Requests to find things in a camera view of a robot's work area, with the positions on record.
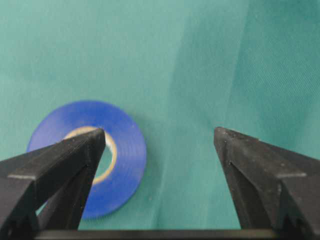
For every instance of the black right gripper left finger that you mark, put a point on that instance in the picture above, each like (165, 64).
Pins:
(47, 189)

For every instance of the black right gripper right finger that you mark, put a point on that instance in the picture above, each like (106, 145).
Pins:
(271, 187)

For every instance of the blue tape roll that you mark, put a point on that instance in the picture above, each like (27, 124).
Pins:
(113, 188)

